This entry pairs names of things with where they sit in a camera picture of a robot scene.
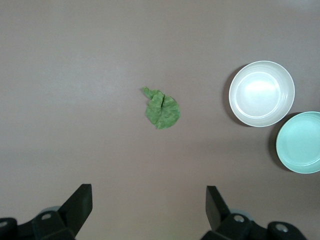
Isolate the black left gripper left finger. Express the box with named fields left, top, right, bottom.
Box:
left=31, top=184, right=94, bottom=240

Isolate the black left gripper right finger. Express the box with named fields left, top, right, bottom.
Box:
left=199, top=185, right=252, bottom=240

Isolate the green lettuce leaf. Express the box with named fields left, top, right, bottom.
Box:
left=141, top=86, right=181, bottom=131

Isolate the mint green plate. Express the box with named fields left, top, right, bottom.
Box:
left=275, top=111, right=320, bottom=174

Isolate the beige plate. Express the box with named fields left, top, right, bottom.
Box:
left=228, top=60, right=296, bottom=128

